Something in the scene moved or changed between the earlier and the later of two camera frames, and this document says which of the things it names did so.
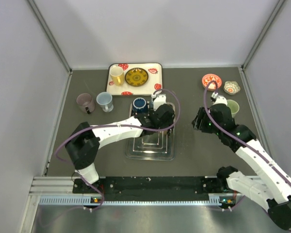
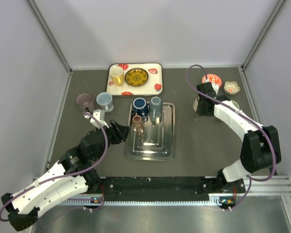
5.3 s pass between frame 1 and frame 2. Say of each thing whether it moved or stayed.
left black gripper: moved
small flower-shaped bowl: stayed
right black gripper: moved
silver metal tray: stayed
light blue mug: stayed
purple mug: stayed
